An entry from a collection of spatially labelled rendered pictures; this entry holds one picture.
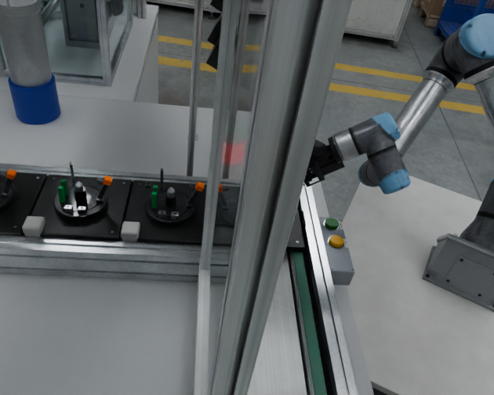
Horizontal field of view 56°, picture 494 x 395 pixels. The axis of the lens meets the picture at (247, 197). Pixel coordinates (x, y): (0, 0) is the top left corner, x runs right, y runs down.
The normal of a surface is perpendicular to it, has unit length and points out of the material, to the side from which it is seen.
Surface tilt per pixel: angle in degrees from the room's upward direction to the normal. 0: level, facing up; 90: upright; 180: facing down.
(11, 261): 90
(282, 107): 90
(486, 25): 41
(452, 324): 0
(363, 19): 90
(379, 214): 0
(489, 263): 90
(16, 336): 0
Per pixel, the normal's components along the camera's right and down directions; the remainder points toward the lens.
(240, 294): 0.04, 0.67
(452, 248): -0.48, 0.54
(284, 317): 0.12, -0.74
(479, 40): -0.04, -0.14
